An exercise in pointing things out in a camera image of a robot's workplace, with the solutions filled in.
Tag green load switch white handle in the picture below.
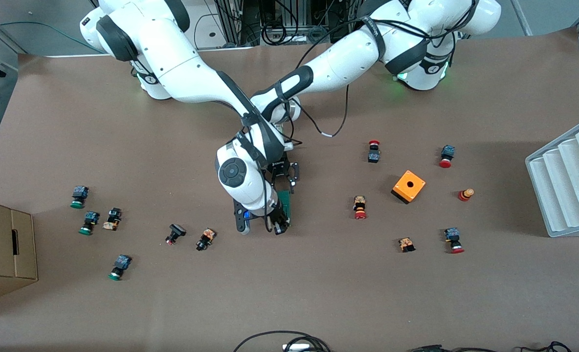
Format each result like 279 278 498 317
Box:
275 191 293 235

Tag brown paper table cover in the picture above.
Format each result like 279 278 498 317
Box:
0 27 579 352

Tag black square pushbutton red terminals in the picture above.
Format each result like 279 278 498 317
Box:
165 223 187 245

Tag green mushroom push button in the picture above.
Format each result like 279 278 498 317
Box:
108 254 133 281
70 186 89 209
79 211 100 236

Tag red mushroom button blue block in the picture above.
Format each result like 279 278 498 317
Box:
444 227 465 254
439 145 456 169

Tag white panel with hole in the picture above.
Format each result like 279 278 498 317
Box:
189 0 258 51

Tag brown cardboard box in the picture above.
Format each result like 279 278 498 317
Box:
0 197 39 306

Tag white ridged tray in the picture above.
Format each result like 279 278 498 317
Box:
525 116 579 238

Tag looped black cable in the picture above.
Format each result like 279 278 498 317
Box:
233 331 332 352

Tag orange button enclosure box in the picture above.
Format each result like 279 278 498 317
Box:
391 170 426 205

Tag coiled black cable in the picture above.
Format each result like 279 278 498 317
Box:
262 21 286 46

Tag aluminium frame rack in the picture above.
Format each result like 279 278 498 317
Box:
216 0 368 47

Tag thin black cable bundle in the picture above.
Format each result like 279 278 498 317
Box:
519 341 571 352

